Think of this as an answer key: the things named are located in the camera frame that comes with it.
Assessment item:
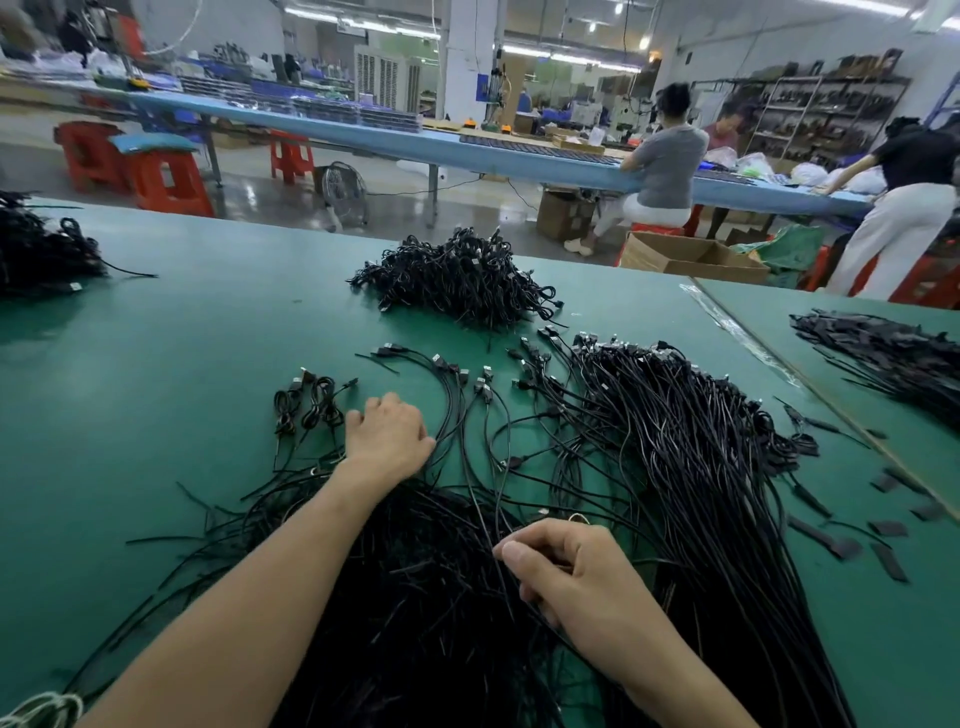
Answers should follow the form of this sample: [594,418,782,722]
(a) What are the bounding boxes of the person's right forearm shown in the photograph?
[607,615,759,728]

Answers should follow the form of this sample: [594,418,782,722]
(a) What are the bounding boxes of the pile of black cables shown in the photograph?
[60,342,662,728]

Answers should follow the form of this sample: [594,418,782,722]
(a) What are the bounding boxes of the spread of straight black cables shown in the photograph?
[790,307,960,429]

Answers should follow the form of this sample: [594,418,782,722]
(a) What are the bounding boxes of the blue metal rack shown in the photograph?
[922,67,960,129]

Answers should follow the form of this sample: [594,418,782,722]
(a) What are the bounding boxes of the small cardboard box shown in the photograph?
[537,187,597,245]

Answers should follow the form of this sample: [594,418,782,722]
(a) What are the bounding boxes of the pile of white bags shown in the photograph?
[735,150,887,194]

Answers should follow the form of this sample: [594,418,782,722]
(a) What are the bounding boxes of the grey floor fan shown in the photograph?
[315,160,371,231]

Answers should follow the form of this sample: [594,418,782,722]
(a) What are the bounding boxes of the bunch of white wire rings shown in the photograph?
[0,690,84,728]

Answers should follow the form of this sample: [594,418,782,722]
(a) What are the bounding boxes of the long blue workbench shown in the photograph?
[75,82,879,219]

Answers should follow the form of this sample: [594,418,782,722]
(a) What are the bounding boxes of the heap of black cables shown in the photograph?
[0,192,156,297]
[348,228,564,332]

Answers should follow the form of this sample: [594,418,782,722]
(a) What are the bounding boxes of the metal storage shelf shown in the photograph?
[735,48,909,159]

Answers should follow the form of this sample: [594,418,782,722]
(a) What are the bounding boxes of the red plastic stool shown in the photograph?
[892,255,960,309]
[54,120,125,189]
[270,132,317,185]

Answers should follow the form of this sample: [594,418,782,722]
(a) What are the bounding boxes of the person's right hand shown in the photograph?
[492,517,662,677]

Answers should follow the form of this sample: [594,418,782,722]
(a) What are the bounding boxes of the person's left forearm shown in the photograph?
[82,457,384,728]

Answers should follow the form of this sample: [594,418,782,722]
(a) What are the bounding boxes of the green bag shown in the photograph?
[742,225,831,287]

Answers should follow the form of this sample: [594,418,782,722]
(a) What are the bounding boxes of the person's left hand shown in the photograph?
[342,393,438,497]

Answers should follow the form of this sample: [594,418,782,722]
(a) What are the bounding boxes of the white pillar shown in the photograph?
[439,0,504,125]

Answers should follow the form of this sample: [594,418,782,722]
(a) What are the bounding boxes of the open cardboard box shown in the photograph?
[619,232,771,287]

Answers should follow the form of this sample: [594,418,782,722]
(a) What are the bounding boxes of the red stool with blue seat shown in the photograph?
[108,132,216,216]

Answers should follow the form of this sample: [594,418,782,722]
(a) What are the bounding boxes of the bundle of long black cables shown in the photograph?
[510,327,857,728]

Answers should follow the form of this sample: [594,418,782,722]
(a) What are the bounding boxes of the scattered dark tie pieces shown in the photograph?
[772,397,950,584]

